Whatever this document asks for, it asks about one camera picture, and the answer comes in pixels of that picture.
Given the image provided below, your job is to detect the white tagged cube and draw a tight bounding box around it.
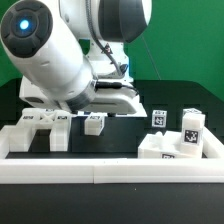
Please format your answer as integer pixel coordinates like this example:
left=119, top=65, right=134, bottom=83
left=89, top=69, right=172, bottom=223
left=183, top=108, right=202, bottom=116
left=152, top=110, right=167, bottom=128

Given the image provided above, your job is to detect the white chair back part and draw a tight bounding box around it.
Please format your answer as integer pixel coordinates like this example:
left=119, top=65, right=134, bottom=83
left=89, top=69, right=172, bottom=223
left=9, top=108, right=72, bottom=152

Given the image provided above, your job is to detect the white chair seat part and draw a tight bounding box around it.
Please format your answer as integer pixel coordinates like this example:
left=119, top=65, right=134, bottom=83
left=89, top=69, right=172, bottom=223
left=138, top=131, right=203, bottom=159

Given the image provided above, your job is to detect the white U-shaped fence frame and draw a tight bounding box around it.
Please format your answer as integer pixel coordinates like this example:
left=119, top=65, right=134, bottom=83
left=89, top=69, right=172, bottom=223
left=0, top=126, right=224, bottom=184

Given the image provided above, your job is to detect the white marker sheet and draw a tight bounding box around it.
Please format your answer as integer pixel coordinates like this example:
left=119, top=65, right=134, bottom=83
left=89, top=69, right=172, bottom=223
left=73, top=106, right=147, bottom=117

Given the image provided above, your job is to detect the white tagged cube far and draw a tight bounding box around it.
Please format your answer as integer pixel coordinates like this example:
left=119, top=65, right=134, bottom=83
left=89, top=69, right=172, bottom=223
left=183, top=108, right=202, bottom=116

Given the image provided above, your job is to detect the white tagged cube near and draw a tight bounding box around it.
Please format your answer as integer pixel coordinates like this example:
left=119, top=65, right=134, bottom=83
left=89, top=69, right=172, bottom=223
left=152, top=110, right=167, bottom=128

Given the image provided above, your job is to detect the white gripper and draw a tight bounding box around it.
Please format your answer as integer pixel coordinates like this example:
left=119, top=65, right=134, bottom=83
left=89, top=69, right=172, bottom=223
left=19, top=77, right=142, bottom=116

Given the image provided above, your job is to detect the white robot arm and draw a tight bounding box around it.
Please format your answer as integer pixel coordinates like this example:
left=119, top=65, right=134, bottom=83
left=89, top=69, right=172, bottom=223
left=0, top=0, right=152, bottom=115

